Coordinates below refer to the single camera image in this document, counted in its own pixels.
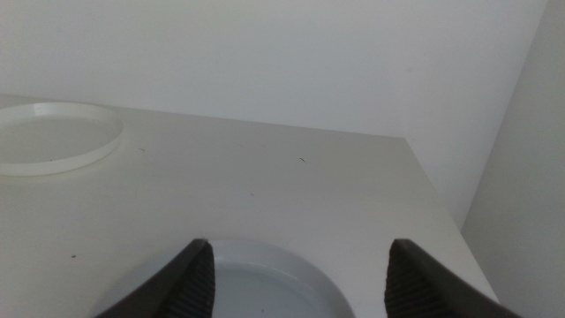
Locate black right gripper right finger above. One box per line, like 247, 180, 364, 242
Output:
383, 238, 524, 318

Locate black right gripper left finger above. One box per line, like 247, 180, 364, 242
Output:
94, 238, 216, 318

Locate pale grey shallow bowl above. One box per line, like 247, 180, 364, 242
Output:
90, 239, 357, 318

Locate white shallow bowl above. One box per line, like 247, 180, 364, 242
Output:
0, 102, 125, 178

